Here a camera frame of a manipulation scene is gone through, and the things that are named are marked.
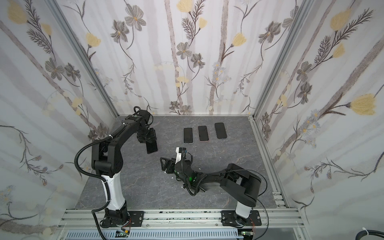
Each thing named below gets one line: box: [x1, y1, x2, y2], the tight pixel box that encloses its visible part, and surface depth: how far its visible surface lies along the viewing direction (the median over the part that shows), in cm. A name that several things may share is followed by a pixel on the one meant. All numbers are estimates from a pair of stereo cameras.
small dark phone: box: [146, 140, 158, 154], surface depth 95 cm
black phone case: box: [214, 122, 227, 139], surface depth 114 cm
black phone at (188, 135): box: [183, 127, 193, 144], surface depth 111 cm
